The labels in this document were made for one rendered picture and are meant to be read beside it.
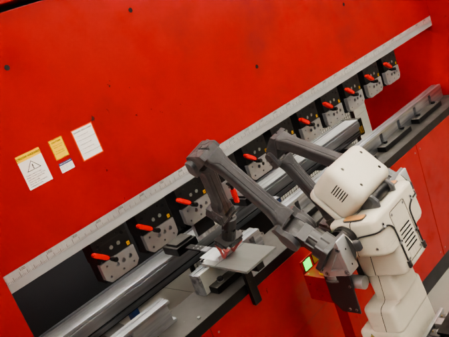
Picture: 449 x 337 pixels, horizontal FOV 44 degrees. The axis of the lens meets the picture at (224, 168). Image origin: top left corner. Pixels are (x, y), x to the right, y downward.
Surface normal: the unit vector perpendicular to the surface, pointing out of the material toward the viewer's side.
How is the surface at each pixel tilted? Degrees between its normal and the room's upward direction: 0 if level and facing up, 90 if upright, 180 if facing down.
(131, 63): 90
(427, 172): 90
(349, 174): 48
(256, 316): 90
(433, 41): 90
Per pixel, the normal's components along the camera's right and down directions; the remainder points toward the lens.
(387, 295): -0.61, 0.43
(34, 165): 0.66, -0.01
